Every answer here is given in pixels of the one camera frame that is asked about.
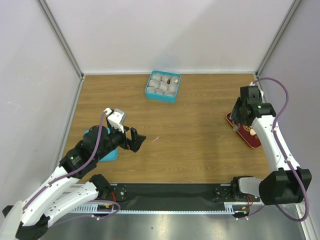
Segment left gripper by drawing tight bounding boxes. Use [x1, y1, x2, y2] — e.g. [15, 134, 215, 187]
[95, 122, 146, 161]

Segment metal tongs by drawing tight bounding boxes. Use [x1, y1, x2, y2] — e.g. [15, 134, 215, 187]
[229, 108, 241, 132]

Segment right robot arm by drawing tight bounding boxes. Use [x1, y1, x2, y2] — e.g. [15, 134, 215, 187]
[230, 85, 312, 206]

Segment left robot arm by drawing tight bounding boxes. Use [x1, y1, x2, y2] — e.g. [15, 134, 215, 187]
[0, 125, 147, 240]

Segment red chocolate tray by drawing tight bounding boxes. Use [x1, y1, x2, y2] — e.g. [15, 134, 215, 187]
[225, 112, 262, 149]

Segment white oval chocolate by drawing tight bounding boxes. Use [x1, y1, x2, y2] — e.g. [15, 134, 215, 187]
[249, 128, 256, 136]

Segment teal chocolate box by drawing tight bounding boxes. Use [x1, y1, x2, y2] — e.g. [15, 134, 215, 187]
[144, 70, 181, 104]

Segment teal box lid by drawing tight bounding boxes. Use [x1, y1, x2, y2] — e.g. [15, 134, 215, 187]
[83, 128, 119, 163]

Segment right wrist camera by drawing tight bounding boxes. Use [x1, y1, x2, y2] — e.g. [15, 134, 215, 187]
[249, 81, 264, 98]

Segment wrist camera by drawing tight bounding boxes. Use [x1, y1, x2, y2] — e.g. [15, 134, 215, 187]
[249, 81, 264, 98]
[104, 108, 127, 133]

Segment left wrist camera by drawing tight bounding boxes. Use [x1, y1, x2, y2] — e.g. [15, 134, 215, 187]
[104, 108, 127, 133]

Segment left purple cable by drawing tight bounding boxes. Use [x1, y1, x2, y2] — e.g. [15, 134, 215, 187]
[22, 108, 121, 226]

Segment slotted cable duct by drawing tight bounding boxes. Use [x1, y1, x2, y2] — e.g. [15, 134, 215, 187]
[71, 201, 250, 216]

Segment right aluminium frame post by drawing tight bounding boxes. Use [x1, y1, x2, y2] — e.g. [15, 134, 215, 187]
[255, 0, 302, 78]

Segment aluminium frame post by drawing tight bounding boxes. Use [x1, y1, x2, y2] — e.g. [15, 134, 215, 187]
[36, 0, 84, 80]
[255, 0, 302, 78]

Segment left aluminium frame post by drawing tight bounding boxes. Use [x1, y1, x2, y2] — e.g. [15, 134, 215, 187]
[36, 0, 84, 80]

